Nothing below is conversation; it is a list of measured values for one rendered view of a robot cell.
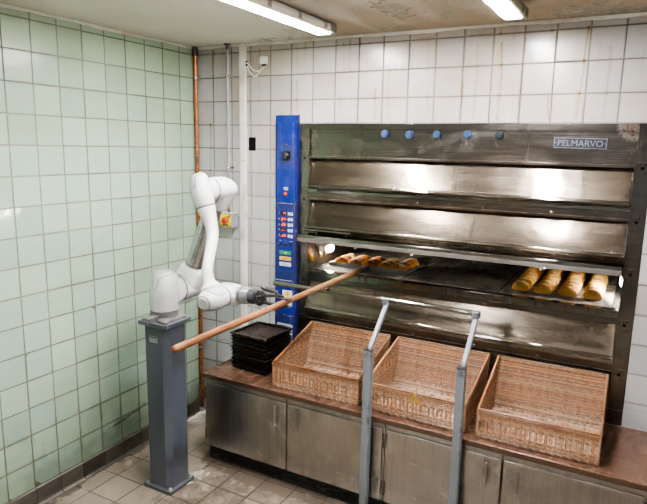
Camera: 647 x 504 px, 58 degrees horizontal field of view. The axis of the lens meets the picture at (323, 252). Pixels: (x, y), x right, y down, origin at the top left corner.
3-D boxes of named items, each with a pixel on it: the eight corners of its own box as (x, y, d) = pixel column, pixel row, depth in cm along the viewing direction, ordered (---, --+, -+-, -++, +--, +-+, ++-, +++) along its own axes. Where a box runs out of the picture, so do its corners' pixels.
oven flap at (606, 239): (308, 229, 371) (313, 199, 373) (623, 260, 288) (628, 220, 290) (305, 228, 367) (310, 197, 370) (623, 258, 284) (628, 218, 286)
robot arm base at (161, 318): (135, 322, 319) (134, 312, 318) (164, 312, 338) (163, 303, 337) (160, 327, 311) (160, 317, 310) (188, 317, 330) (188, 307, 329)
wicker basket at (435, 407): (395, 378, 356) (397, 334, 351) (488, 399, 329) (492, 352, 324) (361, 408, 315) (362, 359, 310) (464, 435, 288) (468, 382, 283)
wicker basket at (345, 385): (310, 360, 384) (311, 319, 379) (390, 377, 358) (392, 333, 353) (270, 386, 341) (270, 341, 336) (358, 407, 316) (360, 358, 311)
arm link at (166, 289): (143, 310, 322) (141, 271, 318) (165, 302, 338) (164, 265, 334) (165, 314, 315) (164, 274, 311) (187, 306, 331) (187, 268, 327)
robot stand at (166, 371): (143, 485, 340) (137, 320, 322) (168, 469, 358) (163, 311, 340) (170, 496, 331) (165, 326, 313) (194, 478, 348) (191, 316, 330)
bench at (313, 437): (254, 424, 417) (254, 346, 407) (636, 535, 305) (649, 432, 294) (202, 460, 369) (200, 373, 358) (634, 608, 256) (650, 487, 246)
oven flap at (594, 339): (307, 308, 380) (312, 278, 383) (611, 360, 297) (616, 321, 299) (303, 307, 376) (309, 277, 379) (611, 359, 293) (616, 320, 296)
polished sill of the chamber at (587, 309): (311, 273, 383) (312, 267, 382) (618, 316, 299) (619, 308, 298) (307, 275, 377) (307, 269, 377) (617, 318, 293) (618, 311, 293)
